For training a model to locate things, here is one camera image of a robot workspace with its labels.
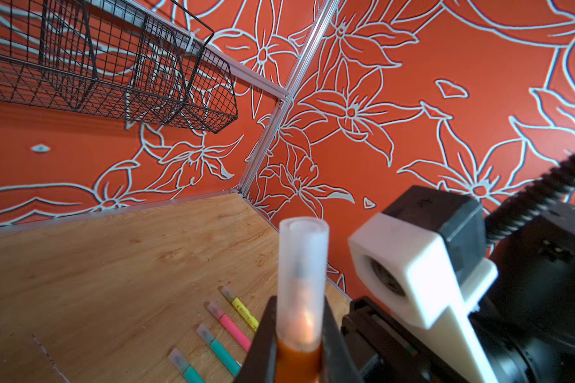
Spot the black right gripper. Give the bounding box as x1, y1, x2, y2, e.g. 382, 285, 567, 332
341, 297, 460, 382

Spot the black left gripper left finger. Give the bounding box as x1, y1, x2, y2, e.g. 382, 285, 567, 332
233, 296, 277, 383

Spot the aluminium frame corner post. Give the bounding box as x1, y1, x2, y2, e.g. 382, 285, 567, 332
234, 0, 340, 198

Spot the translucent green marker cap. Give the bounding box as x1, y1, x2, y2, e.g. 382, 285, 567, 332
168, 348, 190, 375

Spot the yellow highlighter pen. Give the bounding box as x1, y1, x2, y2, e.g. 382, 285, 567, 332
232, 298, 260, 332

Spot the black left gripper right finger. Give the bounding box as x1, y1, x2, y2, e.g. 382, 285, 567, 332
319, 299, 363, 383

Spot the green marker pen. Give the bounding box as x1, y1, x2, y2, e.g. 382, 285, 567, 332
209, 339, 241, 378
182, 365, 205, 383

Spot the pink highlighter pen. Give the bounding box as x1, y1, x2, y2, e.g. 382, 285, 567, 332
219, 314, 252, 353

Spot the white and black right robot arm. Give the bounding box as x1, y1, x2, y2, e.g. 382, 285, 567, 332
341, 203, 575, 382

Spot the orange highlighter pen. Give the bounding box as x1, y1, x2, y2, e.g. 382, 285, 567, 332
274, 340, 322, 383

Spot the black wire basket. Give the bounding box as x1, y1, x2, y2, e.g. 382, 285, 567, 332
0, 1, 238, 132

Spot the translucent frosted pen cap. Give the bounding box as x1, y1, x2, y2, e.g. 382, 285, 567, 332
218, 286, 236, 303

